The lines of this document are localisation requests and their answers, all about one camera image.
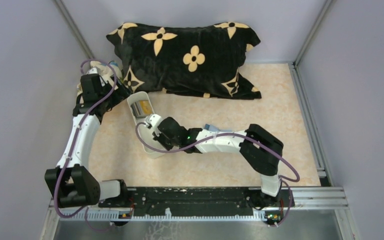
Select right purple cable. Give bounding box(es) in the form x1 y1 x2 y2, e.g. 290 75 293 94
135 121 301 227

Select white oblong plastic tray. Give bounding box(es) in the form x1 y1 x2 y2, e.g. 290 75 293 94
127 91 164 150

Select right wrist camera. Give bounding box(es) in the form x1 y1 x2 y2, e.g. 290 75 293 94
145 113 163 131

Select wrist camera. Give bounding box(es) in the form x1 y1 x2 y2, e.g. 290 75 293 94
86 66 102 76
145 113 163 131

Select black cards in tray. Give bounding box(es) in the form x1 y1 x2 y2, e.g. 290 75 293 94
130 102 146 118

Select black pillow with cream flowers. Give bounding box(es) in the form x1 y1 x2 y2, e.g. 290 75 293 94
106 21 262 100

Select orange gold VIP card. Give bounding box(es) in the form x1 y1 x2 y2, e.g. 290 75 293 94
138 100 154 115

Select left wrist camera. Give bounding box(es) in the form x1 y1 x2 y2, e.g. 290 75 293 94
86 66 102 76

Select floral patterned cloth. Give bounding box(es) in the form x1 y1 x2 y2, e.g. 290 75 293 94
90 61 123 90

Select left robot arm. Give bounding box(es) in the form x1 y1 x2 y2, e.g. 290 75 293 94
44 73 131 208

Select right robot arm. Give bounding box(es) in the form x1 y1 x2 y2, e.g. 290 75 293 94
145 114 284 197

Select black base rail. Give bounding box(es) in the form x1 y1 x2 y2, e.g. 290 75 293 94
98 186 295 217

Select blue leather card holder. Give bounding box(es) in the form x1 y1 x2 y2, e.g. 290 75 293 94
203 124 232 133

